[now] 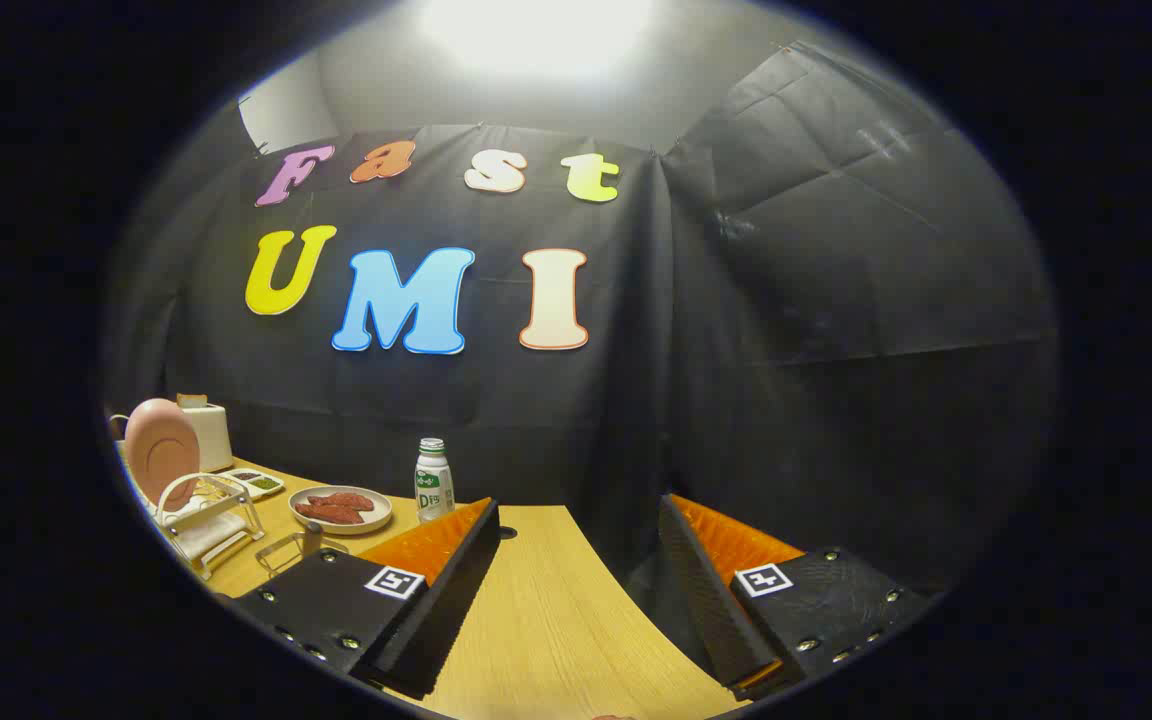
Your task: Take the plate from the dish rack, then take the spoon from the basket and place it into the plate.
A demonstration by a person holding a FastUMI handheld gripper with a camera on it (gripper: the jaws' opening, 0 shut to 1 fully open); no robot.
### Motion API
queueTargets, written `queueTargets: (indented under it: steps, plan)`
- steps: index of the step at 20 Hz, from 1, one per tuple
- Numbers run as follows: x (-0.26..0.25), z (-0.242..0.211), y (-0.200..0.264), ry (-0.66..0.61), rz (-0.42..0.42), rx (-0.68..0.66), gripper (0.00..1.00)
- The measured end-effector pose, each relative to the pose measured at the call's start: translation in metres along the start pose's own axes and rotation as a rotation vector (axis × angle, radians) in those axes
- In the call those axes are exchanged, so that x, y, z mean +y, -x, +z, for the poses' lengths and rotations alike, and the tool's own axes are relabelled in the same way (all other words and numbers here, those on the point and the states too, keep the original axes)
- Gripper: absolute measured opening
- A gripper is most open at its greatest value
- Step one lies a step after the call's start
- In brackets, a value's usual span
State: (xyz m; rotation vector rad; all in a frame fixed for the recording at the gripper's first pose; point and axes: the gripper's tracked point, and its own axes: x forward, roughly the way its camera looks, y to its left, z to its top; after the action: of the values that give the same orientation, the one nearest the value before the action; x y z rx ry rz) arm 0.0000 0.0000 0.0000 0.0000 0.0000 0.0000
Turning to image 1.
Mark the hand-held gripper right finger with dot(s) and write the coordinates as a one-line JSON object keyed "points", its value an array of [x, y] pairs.
{"points": [[701, 590]]}

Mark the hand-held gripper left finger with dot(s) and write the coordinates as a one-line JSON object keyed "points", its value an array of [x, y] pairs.
{"points": [[456, 590]]}

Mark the pink plate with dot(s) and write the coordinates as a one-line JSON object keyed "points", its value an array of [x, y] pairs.
{"points": [[161, 450]]}

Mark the beige plate with sausages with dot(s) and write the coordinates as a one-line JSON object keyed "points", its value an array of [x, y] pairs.
{"points": [[336, 529]]}

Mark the white bottle with green label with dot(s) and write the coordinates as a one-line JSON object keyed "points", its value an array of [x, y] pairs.
{"points": [[433, 485]]}

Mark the red sausage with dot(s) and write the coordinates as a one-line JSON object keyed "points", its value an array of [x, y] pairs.
{"points": [[328, 514], [341, 499]]}

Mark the white three-compartment condiment tray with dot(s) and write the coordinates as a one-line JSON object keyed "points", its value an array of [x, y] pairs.
{"points": [[261, 484]]}

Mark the white toaster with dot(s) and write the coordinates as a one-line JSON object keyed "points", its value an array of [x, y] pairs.
{"points": [[211, 435]]}

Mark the brown toast slice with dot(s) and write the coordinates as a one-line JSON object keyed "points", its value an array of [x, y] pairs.
{"points": [[192, 400]]}

